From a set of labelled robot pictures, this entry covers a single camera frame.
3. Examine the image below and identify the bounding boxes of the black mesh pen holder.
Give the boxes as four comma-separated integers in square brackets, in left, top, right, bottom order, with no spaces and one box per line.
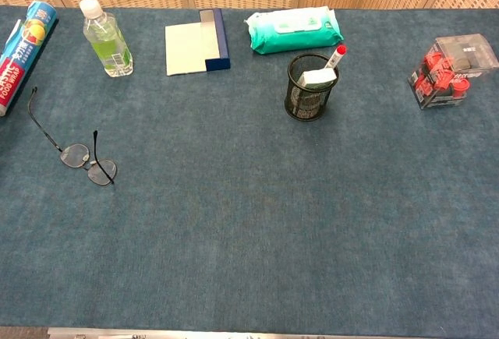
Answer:
[284,52,340,122]

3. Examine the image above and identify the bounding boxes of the white marker with red cap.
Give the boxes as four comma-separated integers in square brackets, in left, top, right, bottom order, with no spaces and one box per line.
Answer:
[323,44,348,71]

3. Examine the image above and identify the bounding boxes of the clear box of red items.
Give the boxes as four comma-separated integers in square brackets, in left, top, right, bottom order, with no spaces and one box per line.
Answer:
[407,34,499,111]

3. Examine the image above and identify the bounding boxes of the white eraser block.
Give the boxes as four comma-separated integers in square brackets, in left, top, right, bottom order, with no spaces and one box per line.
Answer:
[298,68,338,90]

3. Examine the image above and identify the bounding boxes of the plastic food wrap box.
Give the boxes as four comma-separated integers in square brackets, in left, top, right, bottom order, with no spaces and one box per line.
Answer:
[0,0,59,118]

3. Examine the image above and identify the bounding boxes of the green wet wipes pack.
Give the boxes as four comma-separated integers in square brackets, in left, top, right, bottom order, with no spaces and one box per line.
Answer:
[244,5,345,55]

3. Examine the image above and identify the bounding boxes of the clear bottle with green label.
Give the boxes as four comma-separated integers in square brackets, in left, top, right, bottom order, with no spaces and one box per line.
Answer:
[79,0,134,79]

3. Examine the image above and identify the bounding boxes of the open blue and grey box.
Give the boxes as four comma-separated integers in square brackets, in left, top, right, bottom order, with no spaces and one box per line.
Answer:
[165,7,232,77]

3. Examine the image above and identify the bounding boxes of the blue felt table cloth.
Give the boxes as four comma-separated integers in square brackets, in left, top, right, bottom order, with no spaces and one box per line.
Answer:
[0,5,499,338]

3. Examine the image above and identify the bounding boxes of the thin-framed eyeglasses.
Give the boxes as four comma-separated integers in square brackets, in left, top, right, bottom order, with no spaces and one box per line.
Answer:
[27,86,118,187]

